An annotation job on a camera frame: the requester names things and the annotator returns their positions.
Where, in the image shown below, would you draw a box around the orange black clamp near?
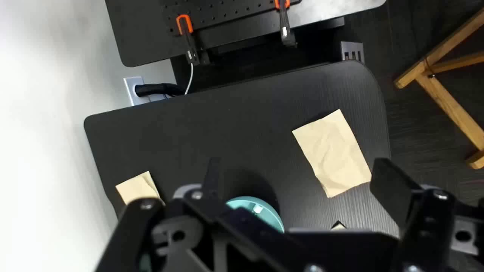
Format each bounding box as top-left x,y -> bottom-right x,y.
176,13 -> 200,64

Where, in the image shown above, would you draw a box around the teal bowl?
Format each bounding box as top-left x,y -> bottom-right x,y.
227,196 -> 286,232

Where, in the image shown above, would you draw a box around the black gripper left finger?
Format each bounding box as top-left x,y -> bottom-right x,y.
201,156 -> 224,208

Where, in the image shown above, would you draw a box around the beige napkin back left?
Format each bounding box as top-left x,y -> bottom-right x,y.
115,170 -> 161,203

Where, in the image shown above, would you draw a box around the orange black clamp far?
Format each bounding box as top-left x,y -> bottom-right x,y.
274,0 -> 297,46

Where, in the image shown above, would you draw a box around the wooden stool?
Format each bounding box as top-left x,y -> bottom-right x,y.
395,7 -> 484,170

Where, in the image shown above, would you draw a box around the black power plug cable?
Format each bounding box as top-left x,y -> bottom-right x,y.
133,81 -> 186,99

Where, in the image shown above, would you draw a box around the beige napkin front right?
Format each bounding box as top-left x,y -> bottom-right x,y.
292,108 -> 372,197

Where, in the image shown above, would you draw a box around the white wall outlet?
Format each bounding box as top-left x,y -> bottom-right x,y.
124,75 -> 165,105

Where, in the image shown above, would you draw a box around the orange black clamp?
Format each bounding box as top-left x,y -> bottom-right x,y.
176,13 -> 200,64
274,0 -> 297,46

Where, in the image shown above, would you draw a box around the beige napkin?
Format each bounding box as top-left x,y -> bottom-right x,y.
115,170 -> 161,203
292,108 -> 372,197

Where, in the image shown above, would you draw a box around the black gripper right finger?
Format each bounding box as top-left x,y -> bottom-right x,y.
371,158 -> 422,235

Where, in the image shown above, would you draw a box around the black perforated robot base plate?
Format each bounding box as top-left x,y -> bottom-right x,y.
103,0 -> 389,67

